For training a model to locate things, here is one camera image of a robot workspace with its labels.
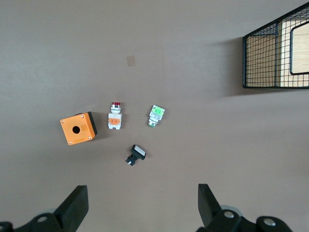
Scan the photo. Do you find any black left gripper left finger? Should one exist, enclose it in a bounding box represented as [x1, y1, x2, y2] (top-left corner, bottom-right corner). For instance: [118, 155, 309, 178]
[26, 185, 89, 232]

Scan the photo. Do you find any black wire wooden tray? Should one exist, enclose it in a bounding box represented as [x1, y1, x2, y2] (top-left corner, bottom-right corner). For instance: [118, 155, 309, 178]
[242, 2, 309, 89]

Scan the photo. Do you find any red push button switch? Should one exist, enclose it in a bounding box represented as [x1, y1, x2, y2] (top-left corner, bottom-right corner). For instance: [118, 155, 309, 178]
[107, 101, 123, 131]

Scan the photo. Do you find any green push button switch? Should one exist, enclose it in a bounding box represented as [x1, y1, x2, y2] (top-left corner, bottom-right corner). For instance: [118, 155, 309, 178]
[146, 104, 166, 128]

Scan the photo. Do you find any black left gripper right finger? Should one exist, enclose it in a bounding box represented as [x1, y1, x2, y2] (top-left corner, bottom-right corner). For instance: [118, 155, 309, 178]
[195, 183, 255, 232]

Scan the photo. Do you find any black square push button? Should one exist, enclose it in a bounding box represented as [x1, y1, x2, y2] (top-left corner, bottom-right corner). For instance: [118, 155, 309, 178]
[124, 144, 147, 167]

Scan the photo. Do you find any orange button enclosure box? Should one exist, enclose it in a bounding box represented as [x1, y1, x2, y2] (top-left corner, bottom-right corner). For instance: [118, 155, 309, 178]
[59, 111, 99, 145]

